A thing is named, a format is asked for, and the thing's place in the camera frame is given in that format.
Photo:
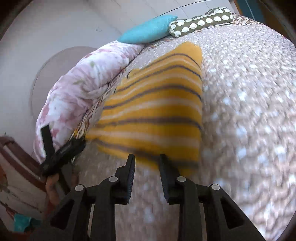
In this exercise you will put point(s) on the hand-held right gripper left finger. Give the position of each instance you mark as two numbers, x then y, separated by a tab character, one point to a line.
131	176

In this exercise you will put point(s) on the yellow striped small garment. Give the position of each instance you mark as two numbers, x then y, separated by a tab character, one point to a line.
150	111

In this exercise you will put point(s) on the dark wooden bed frame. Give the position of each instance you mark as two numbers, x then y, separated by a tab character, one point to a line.
20	160

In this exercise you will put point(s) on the green white-dotted bolster pillow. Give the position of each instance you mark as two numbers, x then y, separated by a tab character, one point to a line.
198	23

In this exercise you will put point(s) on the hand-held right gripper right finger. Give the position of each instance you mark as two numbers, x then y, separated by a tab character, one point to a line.
163	178

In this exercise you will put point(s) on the pink floral quilt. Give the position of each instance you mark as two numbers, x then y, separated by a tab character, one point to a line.
81	88

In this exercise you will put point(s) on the patterned quilted bedspread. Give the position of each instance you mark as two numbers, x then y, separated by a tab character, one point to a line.
242	115

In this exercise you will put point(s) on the person's left hand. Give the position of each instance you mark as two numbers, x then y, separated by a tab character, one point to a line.
52	185

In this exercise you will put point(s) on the teal cloth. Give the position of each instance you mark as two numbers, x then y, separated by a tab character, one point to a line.
22	222

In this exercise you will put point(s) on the turquoise pillow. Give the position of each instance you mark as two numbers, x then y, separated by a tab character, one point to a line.
148	30

